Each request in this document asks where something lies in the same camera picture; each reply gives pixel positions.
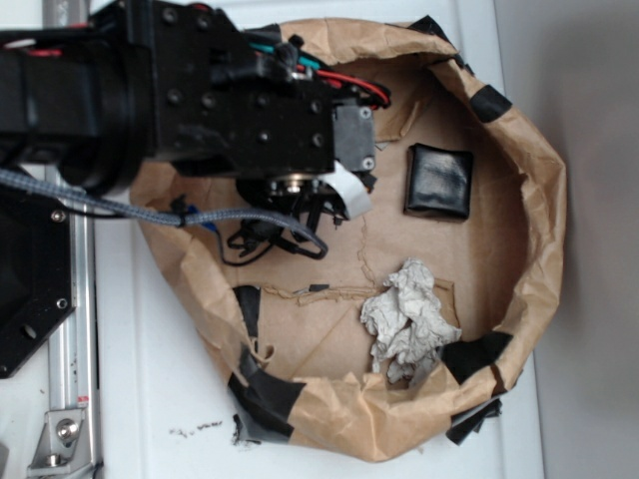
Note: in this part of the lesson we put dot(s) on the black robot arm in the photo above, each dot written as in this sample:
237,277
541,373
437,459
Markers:
155,81

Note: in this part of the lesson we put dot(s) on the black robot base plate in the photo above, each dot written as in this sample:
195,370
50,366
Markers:
36,275

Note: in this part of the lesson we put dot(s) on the metal corner bracket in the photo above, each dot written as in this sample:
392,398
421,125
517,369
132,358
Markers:
63,449

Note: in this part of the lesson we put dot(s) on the crumpled white paper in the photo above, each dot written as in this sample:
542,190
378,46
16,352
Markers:
407,324

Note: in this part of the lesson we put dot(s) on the white tray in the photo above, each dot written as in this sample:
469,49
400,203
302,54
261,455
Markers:
166,413

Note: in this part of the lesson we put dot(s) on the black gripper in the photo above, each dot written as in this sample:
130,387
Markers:
343,194

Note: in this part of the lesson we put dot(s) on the black square pouch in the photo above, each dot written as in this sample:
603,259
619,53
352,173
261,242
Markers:
438,183

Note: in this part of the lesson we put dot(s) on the brown paper bag bin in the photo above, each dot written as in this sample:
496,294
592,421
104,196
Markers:
285,332

